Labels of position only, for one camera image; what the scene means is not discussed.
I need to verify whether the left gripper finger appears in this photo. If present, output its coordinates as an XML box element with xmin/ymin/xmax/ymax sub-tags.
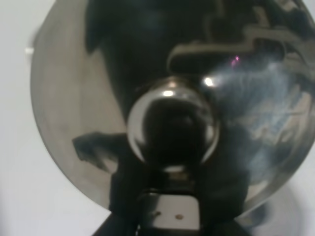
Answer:
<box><xmin>92</xmin><ymin>211</ymin><xmax>141</xmax><ymax>236</ymax></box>

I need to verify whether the stainless steel teapot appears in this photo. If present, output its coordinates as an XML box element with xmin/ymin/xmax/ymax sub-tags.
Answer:
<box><xmin>30</xmin><ymin>0</ymin><xmax>315</xmax><ymax>236</ymax></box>

